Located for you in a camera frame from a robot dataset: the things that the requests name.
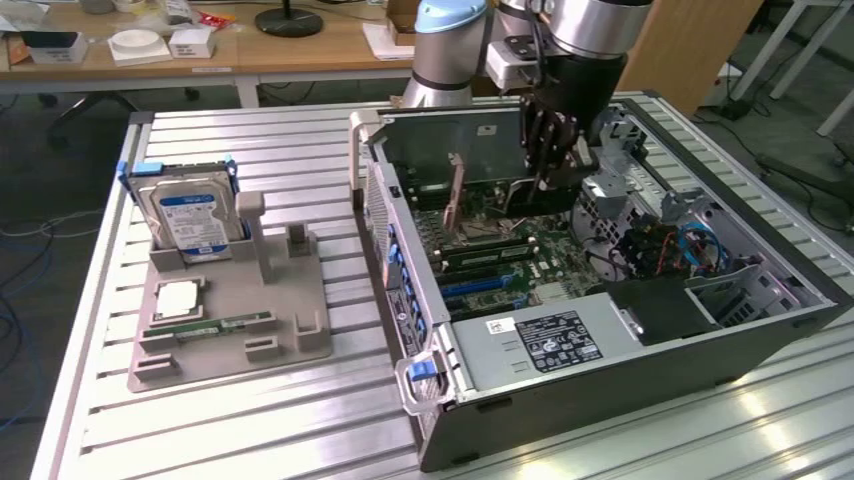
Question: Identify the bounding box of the black plastic air shroud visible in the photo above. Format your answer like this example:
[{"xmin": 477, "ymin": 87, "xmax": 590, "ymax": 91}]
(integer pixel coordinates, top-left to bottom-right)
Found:
[{"xmin": 607, "ymin": 277, "xmax": 726, "ymax": 347}]

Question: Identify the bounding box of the white box with dark lid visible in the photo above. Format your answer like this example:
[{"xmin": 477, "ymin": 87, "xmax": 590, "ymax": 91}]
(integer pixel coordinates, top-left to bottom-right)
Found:
[{"xmin": 19, "ymin": 30, "xmax": 90, "ymax": 65}]

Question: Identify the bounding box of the small white cardboard box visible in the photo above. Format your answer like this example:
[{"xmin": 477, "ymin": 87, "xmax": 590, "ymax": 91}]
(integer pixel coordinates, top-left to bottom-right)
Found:
[{"xmin": 167, "ymin": 27, "xmax": 219, "ymax": 59}]

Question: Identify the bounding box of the blue data wire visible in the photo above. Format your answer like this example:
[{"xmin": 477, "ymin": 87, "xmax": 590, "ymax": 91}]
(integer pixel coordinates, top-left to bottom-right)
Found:
[{"xmin": 677, "ymin": 219, "xmax": 733, "ymax": 274}]

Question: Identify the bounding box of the metal CPU socket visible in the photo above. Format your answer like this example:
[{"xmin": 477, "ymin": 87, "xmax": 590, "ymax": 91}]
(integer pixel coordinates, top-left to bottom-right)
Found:
[{"xmin": 457, "ymin": 217, "xmax": 519, "ymax": 249}]

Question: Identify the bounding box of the hard disk with blue carrier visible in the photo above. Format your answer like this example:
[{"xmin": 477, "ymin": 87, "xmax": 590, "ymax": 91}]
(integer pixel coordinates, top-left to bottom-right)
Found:
[{"xmin": 116, "ymin": 158, "xmax": 240, "ymax": 264}]

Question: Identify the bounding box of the white table frame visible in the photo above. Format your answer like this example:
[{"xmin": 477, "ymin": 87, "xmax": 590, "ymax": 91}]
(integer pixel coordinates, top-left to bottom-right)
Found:
[{"xmin": 726, "ymin": 0, "xmax": 854, "ymax": 137}]

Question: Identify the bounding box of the wooden desk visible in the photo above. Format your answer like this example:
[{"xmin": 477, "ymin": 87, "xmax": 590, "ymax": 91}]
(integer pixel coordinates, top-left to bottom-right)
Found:
[{"xmin": 0, "ymin": 0, "xmax": 419, "ymax": 109}]

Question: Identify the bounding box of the white round part on box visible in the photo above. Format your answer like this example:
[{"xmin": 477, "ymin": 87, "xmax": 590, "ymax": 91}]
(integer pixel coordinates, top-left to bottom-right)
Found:
[{"xmin": 107, "ymin": 28, "xmax": 174, "ymax": 67}]

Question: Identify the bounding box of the silver CPU chip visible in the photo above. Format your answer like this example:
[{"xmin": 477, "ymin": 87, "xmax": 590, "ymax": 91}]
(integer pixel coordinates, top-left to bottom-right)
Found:
[{"xmin": 151, "ymin": 282, "xmax": 202, "ymax": 321}]

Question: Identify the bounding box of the grey parts rack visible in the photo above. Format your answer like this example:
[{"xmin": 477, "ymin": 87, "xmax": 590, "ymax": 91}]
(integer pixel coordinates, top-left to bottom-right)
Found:
[{"xmin": 126, "ymin": 189, "xmax": 334, "ymax": 394}]

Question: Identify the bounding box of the grey power supply unit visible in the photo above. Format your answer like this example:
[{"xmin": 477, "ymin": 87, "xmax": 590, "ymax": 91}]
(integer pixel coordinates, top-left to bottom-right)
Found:
[{"xmin": 447, "ymin": 292, "xmax": 647, "ymax": 392}]

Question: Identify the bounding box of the black office chair base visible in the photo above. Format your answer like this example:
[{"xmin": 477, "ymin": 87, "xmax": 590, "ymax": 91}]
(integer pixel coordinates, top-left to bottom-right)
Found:
[{"xmin": 39, "ymin": 85, "xmax": 202, "ymax": 149}]

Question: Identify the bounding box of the grey metal disk bay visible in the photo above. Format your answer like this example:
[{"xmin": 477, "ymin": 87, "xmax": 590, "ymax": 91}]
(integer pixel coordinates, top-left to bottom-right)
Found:
[{"xmin": 683, "ymin": 262, "xmax": 799, "ymax": 331}]

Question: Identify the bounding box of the installed RAM stick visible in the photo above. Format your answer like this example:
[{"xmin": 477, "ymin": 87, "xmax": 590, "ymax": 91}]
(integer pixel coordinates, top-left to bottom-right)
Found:
[{"xmin": 437, "ymin": 239, "xmax": 539, "ymax": 269}]

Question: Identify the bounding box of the open black PC case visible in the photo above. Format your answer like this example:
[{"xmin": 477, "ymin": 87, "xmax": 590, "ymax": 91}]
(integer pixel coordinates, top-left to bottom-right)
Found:
[{"xmin": 350, "ymin": 97, "xmax": 854, "ymax": 474}]

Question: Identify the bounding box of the green RAM stick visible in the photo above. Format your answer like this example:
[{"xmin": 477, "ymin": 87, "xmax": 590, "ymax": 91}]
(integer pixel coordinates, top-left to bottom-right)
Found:
[{"xmin": 143, "ymin": 312, "xmax": 275, "ymax": 340}]

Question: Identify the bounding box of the green motherboard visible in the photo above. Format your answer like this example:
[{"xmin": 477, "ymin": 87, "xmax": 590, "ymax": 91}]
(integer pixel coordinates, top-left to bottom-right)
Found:
[{"xmin": 399, "ymin": 184, "xmax": 619, "ymax": 321}]

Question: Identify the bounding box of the wooden cabinet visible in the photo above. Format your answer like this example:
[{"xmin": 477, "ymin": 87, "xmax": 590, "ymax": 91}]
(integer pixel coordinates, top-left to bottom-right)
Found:
[{"xmin": 617, "ymin": 0, "xmax": 767, "ymax": 114}]

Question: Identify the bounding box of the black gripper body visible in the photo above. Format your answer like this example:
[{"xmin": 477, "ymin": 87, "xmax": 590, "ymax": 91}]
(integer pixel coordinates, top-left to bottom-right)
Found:
[{"xmin": 533, "ymin": 52, "xmax": 630, "ymax": 151}]

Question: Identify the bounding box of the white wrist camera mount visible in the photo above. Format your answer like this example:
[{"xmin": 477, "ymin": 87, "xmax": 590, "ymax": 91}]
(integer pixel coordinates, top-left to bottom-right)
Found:
[{"xmin": 485, "ymin": 35, "xmax": 543, "ymax": 92}]

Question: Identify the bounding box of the black round lamp base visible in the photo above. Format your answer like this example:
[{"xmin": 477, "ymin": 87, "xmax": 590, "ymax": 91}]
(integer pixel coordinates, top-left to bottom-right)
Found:
[{"xmin": 254, "ymin": 0, "xmax": 326, "ymax": 39}]

